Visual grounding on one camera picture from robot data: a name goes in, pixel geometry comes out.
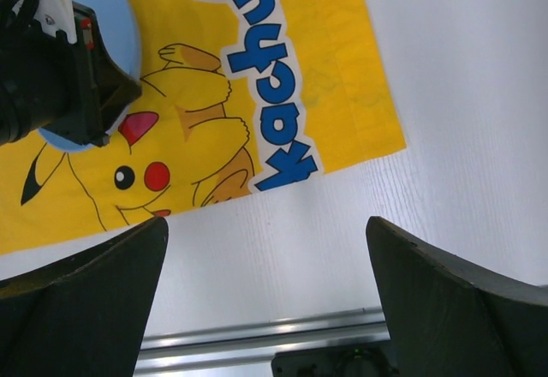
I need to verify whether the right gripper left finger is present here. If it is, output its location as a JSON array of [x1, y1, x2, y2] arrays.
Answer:
[[1, 218, 169, 376]]

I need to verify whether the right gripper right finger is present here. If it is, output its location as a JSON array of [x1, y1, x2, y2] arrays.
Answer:
[[366, 217, 547, 376]]

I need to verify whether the aluminium mounting rail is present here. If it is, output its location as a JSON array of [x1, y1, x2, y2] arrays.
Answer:
[[134, 308, 390, 376]]

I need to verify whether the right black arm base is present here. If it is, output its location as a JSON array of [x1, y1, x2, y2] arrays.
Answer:
[[271, 345, 401, 377]]

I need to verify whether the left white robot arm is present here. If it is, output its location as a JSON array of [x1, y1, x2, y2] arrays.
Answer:
[[1, 0, 142, 152]]

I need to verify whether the yellow Pikachu cloth placemat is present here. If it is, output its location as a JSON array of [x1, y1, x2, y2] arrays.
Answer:
[[1, 0, 406, 254]]

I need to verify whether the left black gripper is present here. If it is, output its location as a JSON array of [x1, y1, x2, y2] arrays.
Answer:
[[1, 0, 141, 146]]

